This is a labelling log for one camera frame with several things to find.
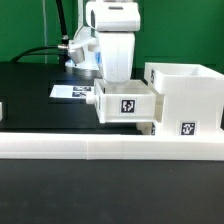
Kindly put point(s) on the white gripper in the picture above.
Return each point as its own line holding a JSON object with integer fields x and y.
{"x": 117, "y": 50}

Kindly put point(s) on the paper sheet with markers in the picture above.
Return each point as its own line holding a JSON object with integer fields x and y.
{"x": 69, "y": 91}

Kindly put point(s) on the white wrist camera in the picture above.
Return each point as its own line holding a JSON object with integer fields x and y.
{"x": 82, "y": 50}

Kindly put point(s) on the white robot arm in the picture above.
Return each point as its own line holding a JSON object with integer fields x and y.
{"x": 106, "y": 16}

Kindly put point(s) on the white drawer tray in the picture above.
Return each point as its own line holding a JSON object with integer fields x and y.
{"x": 132, "y": 103}
{"x": 146, "y": 128}

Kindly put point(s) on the white U-shaped fence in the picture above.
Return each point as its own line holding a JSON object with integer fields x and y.
{"x": 118, "y": 147}

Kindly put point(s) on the white drawer cabinet box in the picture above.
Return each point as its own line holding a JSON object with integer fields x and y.
{"x": 190, "y": 99}

